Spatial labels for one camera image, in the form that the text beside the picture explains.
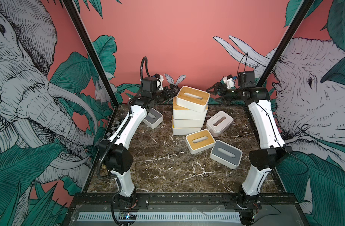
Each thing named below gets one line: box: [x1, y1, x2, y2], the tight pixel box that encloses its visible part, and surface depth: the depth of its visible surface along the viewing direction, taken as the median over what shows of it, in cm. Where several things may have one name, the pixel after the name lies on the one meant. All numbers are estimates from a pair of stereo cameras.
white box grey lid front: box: [209, 139, 243, 170], surface depth 92 cm
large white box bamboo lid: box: [172, 118, 206, 129], surface depth 92 cm
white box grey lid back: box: [142, 107, 164, 129], surface depth 106 cm
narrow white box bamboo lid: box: [176, 85, 211, 113], surface depth 80 cm
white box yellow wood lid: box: [172, 120, 205, 136], surface depth 96 cm
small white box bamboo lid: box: [185, 129, 216, 155], surface depth 97 cm
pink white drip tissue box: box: [205, 110, 234, 138], surface depth 101 cm
